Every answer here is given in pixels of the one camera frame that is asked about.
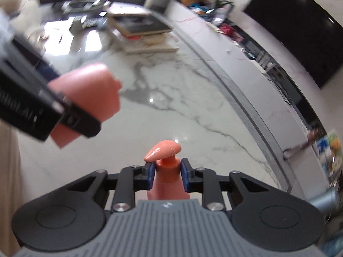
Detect grey metal trash bin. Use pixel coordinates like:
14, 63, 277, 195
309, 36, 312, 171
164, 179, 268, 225
309, 188, 340, 215

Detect black wall television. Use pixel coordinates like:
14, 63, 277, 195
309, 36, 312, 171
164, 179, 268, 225
244, 0, 342, 88

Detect pink pump bottle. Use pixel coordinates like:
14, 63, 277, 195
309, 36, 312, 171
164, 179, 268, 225
144, 140, 190, 200

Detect white wifi router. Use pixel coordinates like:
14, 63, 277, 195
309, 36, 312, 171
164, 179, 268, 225
255, 51, 275, 72

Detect remote control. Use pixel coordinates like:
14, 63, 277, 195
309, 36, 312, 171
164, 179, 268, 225
81, 17, 104, 30

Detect stack of books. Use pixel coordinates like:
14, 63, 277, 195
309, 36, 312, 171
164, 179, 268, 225
106, 3, 179, 55

